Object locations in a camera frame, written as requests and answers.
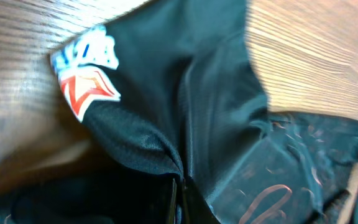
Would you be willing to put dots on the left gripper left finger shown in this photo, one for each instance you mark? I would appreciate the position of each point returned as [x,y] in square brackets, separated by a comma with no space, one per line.
[97,200]

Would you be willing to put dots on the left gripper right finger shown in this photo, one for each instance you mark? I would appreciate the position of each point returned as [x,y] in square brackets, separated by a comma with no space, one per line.
[195,210]

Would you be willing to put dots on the black orange patterned jersey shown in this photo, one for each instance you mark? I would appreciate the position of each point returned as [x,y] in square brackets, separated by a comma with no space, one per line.
[169,93]

